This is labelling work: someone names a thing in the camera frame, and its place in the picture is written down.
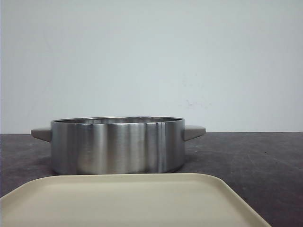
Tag cream plastic tray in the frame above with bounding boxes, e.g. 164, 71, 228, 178
0, 173, 268, 227

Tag stainless steel pot grey handles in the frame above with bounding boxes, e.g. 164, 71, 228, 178
31, 116, 206, 175

